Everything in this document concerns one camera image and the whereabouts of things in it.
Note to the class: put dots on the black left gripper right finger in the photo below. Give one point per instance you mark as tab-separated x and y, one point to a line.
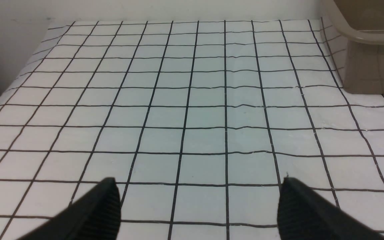
303	214

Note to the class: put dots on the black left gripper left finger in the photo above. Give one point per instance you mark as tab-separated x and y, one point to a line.
94	216

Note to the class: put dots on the white grid-pattern tablecloth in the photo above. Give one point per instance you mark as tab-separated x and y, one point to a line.
198	122

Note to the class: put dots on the olive green plastic bin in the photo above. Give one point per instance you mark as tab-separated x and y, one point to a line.
353	34

